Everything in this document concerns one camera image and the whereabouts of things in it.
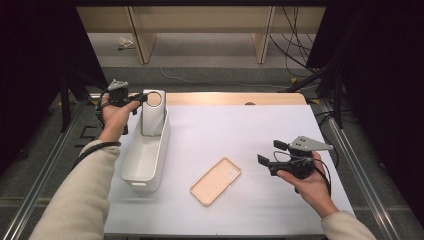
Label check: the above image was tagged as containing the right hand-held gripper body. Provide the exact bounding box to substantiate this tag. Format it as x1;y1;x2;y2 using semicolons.
268;135;334;181

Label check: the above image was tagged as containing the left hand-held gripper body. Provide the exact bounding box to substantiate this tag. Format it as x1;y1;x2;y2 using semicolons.
107;79;135;108

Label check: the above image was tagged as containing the grey phone case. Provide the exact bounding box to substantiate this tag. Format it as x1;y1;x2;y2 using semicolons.
140;89;167;137

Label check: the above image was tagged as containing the beige phone case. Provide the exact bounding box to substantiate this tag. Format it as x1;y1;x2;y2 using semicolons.
190;157;243;207

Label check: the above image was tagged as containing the white storage box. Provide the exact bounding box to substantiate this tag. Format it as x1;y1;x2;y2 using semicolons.
120;108;171;193

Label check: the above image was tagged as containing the person's left hand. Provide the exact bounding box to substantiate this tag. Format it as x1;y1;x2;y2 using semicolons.
98;96;141;143

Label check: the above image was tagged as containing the person's right hand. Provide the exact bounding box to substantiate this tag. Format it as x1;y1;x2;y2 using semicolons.
277;151;339;219

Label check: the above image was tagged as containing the white table mat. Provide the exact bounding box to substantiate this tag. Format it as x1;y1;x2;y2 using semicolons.
103;104;356;236

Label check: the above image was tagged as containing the crumpled white paper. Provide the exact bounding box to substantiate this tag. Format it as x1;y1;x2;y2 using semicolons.
117;36;135;51

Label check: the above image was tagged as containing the black tripod stand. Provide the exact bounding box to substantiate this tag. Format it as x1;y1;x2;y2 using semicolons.
59;69;113;133

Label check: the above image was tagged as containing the black metal stand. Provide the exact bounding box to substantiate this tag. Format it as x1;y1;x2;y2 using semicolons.
286;66;344;129

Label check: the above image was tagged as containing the black curtain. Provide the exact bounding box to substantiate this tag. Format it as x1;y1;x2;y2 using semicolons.
0;0;108;174
306;0;424;218

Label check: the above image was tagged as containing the beige wooden desk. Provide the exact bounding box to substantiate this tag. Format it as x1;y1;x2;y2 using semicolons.
75;5;327;65

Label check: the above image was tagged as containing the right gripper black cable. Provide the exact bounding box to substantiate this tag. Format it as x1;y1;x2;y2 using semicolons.
273;150;333;198

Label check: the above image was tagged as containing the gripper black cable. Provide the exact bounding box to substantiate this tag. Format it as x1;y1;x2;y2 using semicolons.
273;150;333;198
71;88;123;171

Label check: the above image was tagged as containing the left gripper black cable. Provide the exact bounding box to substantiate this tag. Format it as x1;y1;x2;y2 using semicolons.
71;88;123;171

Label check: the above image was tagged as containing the aluminium floor rail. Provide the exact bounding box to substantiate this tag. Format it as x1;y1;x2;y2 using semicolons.
319;99;398;240
1;99;84;240

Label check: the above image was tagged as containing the bundle of black floor cables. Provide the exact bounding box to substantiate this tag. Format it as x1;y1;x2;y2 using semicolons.
269;5;321;74

